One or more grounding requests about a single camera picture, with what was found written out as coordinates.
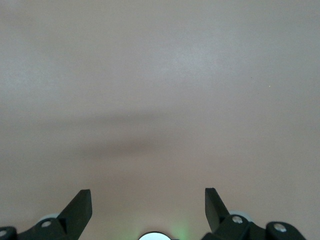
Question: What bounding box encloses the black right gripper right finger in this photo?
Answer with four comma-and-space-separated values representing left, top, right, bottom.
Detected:
201, 187, 308, 240

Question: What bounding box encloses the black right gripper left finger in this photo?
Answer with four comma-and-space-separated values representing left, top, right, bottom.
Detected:
0, 189, 93, 240

